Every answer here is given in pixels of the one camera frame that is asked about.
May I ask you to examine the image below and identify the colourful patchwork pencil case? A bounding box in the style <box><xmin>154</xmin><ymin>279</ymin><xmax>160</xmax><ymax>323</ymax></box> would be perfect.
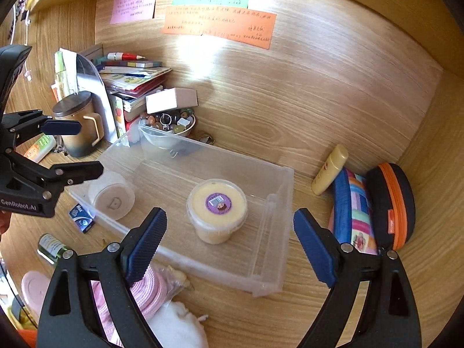
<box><xmin>328</xmin><ymin>168</ymin><xmax>379</xmax><ymax>254</ymax></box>

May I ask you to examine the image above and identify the pink round case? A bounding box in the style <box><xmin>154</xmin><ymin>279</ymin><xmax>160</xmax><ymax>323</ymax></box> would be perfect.
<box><xmin>21</xmin><ymin>270</ymin><xmax>51</xmax><ymax>316</ymax></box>

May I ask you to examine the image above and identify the yellow lidded pudding cup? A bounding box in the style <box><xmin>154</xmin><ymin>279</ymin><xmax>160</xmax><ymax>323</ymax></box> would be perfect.
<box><xmin>186</xmin><ymin>178</ymin><xmax>248</xmax><ymax>245</ymax></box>

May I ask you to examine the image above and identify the stack of books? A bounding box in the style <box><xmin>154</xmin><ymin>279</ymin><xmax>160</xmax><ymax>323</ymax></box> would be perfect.
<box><xmin>98</xmin><ymin>56</ymin><xmax>173</xmax><ymax>122</ymax></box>

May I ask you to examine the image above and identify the black orange zip case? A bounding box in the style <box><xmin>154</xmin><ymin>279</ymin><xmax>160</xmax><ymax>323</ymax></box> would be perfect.
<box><xmin>366</xmin><ymin>162</ymin><xmax>416</xmax><ymax>251</ymax></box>

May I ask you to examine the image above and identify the green orange tube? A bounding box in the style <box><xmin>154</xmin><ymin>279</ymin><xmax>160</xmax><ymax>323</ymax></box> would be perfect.
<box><xmin>23</xmin><ymin>134</ymin><xmax>57</xmax><ymax>164</ymax></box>

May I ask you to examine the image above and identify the blue razor blade box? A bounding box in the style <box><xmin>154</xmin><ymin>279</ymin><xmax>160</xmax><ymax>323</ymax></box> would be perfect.
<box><xmin>69</xmin><ymin>204</ymin><xmax>97</xmax><ymax>233</ymax></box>

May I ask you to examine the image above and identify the white cloth pouch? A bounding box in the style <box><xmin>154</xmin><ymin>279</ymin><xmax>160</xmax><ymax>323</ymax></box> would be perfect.
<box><xmin>147</xmin><ymin>299</ymin><xmax>209</xmax><ymax>348</ymax></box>

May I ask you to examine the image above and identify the green paper note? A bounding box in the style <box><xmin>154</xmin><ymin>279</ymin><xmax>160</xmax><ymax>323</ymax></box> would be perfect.
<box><xmin>171</xmin><ymin>0</ymin><xmax>250</xmax><ymax>9</ymax></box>

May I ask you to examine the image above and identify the fruit print booklet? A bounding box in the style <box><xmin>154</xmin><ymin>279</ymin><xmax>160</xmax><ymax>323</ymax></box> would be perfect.
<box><xmin>109</xmin><ymin>94</ymin><xmax>127</xmax><ymax>138</ymax></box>

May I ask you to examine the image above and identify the orange paper note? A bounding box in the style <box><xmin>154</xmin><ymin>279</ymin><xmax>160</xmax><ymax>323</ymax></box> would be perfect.
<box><xmin>161</xmin><ymin>5</ymin><xmax>277</xmax><ymax>49</ymax></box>

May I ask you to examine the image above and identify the dark bead string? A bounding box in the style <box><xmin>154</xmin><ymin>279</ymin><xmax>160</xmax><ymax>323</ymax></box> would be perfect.
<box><xmin>7</xmin><ymin>0</ymin><xmax>32</xmax><ymax>44</ymax></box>

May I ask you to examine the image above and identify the pink paper note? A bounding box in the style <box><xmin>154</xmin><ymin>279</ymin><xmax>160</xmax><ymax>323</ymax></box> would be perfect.
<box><xmin>110</xmin><ymin>0</ymin><xmax>157</xmax><ymax>25</ymax></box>

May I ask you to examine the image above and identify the pile of colourful beads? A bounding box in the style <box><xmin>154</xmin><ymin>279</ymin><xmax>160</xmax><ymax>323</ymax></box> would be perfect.
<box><xmin>141</xmin><ymin>108</ymin><xmax>193</xmax><ymax>133</ymax></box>

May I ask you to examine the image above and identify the red white pen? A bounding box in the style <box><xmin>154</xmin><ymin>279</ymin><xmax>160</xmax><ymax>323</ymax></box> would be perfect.
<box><xmin>107</xmin><ymin>52</ymin><xmax>147</xmax><ymax>61</ymax></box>

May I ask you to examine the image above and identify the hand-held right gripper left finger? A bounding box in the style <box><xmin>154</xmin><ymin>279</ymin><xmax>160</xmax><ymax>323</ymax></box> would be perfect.
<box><xmin>36</xmin><ymin>207</ymin><xmax>168</xmax><ymax>348</ymax></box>

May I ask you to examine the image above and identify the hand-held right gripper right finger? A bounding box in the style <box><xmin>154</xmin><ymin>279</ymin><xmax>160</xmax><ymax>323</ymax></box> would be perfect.
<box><xmin>293</xmin><ymin>208</ymin><xmax>430</xmax><ymax>348</ymax></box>

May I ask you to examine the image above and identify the brown lidded mug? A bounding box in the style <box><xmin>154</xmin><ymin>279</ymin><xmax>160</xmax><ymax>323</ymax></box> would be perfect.
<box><xmin>52</xmin><ymin>90</ymin><xmax>102</xmax><ymax>158</ymax></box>

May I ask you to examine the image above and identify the small white cardboard box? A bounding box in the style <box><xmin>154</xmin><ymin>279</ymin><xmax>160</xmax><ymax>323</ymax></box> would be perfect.
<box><xmin>146</xmin><ymin>88</ymin><xmax>199</xmax><ymax>114</ymax></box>

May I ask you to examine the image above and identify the clear wrapped tan trinket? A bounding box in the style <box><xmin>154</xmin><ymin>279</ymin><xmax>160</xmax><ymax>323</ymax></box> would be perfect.
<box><xmin>163</xmin><ymin>264</ymin><xmax>195</xmax><ymax>292</ymax></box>

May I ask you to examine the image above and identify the white paper sheet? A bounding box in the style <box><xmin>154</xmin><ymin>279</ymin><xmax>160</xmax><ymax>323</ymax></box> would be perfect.
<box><xmin>60</xmin><ymin>48</ymin><xmax>78</xmax><ymax>95</ymax></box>

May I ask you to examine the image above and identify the yellow lotion tube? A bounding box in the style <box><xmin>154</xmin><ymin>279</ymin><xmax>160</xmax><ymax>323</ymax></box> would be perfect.
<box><xmin>311</xmin><ymin>144</ymin><xmax>349</xmax><ymax>195</ymax></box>

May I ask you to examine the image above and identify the white bowl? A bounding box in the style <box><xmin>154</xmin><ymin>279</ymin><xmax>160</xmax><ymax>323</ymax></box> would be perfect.
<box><xmin>139</xmin><ymin>108</ymin><xmax>196</xmax><ymax>139</ymax></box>

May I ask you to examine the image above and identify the wooden desktop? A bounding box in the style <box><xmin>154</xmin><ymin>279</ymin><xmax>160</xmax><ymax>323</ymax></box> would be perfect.
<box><xmin>0</xmin><ymin>130</ymin><xmax>436</xmax><ymax>348</ymax></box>

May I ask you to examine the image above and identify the dark green glass bottle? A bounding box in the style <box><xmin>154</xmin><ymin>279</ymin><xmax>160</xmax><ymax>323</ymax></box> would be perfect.
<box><xmin>37</xmin><ymin>234</ymin><xmax>73</xmax><ymax>265</ymax></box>

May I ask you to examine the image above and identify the white round container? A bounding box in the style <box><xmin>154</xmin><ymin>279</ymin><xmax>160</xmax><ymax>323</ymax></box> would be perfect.
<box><xmin>88</xmin><ymin>171</ymin><xmax>136</xmax><ymax>221</ymax></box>

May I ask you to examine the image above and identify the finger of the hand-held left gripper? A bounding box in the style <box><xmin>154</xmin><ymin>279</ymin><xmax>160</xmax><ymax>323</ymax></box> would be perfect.
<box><xmin>0</xmin><ymin>109</ymin><xmax>82</xmax><ymax>149</ymax></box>
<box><xmin>5</xmin><ymin>148</ymin><xmax>104</xmax><ymax>204</ymax></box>

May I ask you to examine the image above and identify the pink striped pouch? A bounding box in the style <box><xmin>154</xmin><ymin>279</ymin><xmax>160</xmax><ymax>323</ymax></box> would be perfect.
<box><xmin>90</xmin><ymin>261</ymin><xmax>173</xmax><ymax>338</ymax></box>

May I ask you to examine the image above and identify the clear plastic storage box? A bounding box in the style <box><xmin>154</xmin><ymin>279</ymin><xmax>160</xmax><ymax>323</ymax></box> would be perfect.
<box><xmin>69</xmin><ymin>123</ymin><xmax>295</xmax><ymax>298</ymax></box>

